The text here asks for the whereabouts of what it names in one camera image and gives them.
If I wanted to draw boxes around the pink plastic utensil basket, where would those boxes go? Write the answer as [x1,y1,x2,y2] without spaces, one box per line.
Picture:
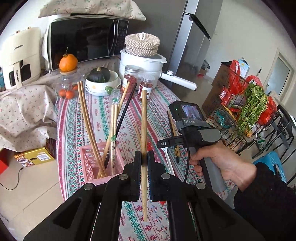
[79,145,125,186]

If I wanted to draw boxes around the person's right forearm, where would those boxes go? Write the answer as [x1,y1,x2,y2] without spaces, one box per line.
[234,163,295,240]

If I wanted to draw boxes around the panda wrapped chopsticks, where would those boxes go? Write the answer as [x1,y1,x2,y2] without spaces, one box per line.
[110,97,119,175]

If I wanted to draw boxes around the black microwave oven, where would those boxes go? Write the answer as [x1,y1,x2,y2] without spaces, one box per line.
[47,15,129,71]

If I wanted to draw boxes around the clear glass jar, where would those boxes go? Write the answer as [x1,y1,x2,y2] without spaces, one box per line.
[53,72,83,100]

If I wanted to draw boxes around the patterned tablecloth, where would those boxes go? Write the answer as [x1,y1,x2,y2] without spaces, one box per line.
[56,79,236,241]

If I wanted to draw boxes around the light wooden chopstick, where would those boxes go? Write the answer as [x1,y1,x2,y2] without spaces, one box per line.
[141,90,148,222]

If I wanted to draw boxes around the large orange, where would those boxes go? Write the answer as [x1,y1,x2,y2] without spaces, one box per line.
[59,49,78,72]

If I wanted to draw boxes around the black chopstick in basket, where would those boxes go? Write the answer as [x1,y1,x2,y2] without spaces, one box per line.
[104,85,136,167]

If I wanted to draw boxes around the woven rope basket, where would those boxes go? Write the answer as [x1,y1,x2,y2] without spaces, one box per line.
[125,32,160,57]

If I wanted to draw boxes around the dark green squash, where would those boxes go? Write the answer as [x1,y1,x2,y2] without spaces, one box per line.
[86,67,111,83]

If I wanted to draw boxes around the cream air fryer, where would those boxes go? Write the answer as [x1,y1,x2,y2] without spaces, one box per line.
[1,27,41,90]

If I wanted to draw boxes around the wooden chopstick on table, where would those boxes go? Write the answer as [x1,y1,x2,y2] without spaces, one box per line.
[166,109,181,163]

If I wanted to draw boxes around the goji berry jar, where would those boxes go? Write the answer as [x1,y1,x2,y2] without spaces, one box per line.
[121,65,140,99]

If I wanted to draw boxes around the grey refrigerator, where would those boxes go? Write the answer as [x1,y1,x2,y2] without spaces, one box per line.
[128,1,222,90]

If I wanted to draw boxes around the labelled dried fruit jar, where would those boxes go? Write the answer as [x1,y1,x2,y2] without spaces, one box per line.
[137,73,155,99]

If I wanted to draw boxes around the white spoon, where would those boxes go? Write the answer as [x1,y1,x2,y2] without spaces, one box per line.
[161,147,175,176]

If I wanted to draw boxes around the floral cloth on microwave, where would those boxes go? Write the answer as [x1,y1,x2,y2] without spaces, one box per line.
[39,0,146,21]

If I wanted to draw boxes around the long wooden chopstick pair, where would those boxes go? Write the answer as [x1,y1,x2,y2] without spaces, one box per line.
[77,81,107,179]

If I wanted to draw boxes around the floral cloth cover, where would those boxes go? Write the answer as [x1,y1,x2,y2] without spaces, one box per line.
[0,58,121,152]

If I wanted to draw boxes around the white pot with handle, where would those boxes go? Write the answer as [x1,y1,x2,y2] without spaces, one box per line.
[118,49,197,91]

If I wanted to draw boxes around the wire rack basket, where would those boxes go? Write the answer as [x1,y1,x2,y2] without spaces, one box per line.
[202,62,277,153]

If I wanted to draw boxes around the yellow cardboard box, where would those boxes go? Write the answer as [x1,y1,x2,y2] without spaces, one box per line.
[14,138,56,167]

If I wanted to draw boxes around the red box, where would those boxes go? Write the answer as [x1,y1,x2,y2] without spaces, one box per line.
[0,149,9,174]

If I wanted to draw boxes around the green vegetables bundle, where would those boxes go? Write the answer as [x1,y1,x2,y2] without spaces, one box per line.
[236,83,268,137]

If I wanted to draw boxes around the red snack bags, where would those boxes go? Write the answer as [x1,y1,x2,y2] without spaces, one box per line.
[220,60,277,130]

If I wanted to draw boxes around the person's right hand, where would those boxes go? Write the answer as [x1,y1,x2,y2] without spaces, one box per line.
[190,142,257,191]

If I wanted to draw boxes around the white ceramic bowl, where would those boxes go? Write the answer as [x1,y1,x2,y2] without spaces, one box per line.
[85,71,121,96]

